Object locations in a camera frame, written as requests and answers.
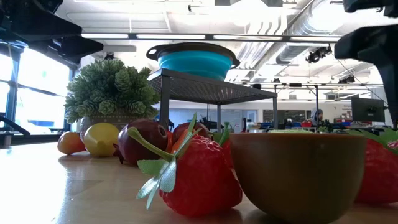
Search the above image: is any green artificial succulent plant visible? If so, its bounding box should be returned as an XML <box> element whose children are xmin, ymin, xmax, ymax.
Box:
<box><xmin>63</xmin><ymin>58</ymin><xmax>161</xmax><ymax>141</ymax></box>

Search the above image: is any grey perforated metal shelf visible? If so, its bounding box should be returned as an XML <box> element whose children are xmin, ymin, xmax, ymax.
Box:
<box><xmin>147</xmin><ymin>68</ymin><xmax>279</xmax><ymax>131</ymax></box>

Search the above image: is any small orange fruit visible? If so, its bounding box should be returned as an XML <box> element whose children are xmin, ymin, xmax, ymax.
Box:
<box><xmin>57</xmin><ymin>131</ymin><xmax>86</xmax><ymax>156</ymax></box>

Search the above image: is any long ceiling light strip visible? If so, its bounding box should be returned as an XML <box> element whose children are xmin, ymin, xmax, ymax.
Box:
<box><xmin>81</xmin><ymin>32</ymin><xmax>342</xmax><ymax>44</ymax></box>

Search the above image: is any blue collapsible colander bowl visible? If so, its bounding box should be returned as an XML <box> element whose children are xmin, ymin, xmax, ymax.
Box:
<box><xmin>146</xmin><ymin>42</ymin><xmax>241</xmax><ymax>81</ymax></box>

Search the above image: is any red plastic strawberry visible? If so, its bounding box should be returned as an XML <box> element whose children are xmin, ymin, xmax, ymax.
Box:
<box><xmin>212</xmin><ymin>121</ymin><xmax>234</xmax><ymax>169</ymax></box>
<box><xmin>346</xmin><ymin>126</ymin><xmax>398</xmax><ymax>206</ymax></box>
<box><xmin>126</xmin><ymin>112</ymin><xmax>243</xmax><ymax>218</ymax></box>

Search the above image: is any person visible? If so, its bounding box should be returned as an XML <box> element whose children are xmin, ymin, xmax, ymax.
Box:
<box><xmin>310</xmin><ymin>108</ymin><xmax>324</xmax><ymax>127</ymax></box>

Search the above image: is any yellow plastic lemon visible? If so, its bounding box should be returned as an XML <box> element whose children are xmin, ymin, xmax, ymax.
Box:
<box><xmin>83</xmin><ymin>122</ymin><xmax>121</xmax><ymax>158</ymax></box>

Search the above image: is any black computer monitor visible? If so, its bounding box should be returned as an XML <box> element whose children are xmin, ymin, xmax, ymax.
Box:
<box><xmin>351</xmin><ymin>96</ymin><xmax>386</xmax><ymax>123</ymax></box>

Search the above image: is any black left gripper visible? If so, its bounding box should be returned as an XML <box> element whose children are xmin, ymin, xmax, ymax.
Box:
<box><xmin>0</xmin><ymin>0</ymin><xmax>104</xmax><ymax>62</ymax></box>

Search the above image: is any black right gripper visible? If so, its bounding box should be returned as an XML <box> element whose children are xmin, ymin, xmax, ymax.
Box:
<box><xmin>334</xmin><ymin>24</ymin><xmax>398</xmax><ymax>128</ymax></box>

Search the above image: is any halved lime with strawberries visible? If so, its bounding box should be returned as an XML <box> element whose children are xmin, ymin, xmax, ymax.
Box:
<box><xmin>229</xmin><ymin>129</ymin><xmax>367</xmax><ymax>224</ymax></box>

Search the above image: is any black aluminium table frame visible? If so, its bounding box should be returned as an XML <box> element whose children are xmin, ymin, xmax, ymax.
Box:
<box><xmin>0</xmin><ymin>115</ymin><xmax>31</xmax><ymax>147</ymax></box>

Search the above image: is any black ceiling spotlight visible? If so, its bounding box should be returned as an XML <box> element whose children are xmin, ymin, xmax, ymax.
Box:
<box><xmin>305</xmin><ymin>45</ymin><xmax>333</xmax><ymax>64</ymax></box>

